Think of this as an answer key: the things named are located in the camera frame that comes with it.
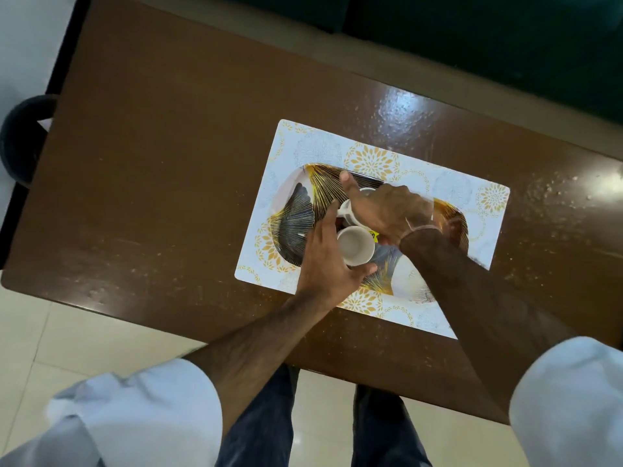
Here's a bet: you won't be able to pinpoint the person's right forearm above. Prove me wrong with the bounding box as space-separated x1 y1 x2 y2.
399 228 579 410

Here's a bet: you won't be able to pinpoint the person's left forearm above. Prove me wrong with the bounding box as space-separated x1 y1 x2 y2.
182 287 341 439

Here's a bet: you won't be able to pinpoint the dark green sofa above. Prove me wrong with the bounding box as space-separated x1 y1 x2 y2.
214 0 623 125

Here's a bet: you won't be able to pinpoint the black gold patterned tray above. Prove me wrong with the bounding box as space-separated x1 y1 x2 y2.
269 162 470 305

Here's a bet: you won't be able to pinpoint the blue jeans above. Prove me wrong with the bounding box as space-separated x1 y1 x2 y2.
214 364 434 467

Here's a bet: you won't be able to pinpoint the thin wrist thread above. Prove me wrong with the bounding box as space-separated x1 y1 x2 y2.
399 224 443 246

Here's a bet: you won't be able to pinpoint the person's right hand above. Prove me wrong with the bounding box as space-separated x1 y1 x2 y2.
339 170 442 245

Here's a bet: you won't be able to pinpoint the person's left hand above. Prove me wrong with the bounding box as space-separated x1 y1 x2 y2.
296 199 379 310

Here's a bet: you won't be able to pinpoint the white shirt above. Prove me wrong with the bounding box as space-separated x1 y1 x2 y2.
0 336 623 467

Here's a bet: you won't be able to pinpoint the white ceramic cup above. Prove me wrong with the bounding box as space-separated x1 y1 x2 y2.
337 225 377 267
337 187 378 229

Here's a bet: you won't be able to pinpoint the white gold floral placemat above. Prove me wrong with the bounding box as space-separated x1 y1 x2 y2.
234 119 511 340

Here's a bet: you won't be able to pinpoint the dark round stool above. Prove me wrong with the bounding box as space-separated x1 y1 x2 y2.
0 94 60 188

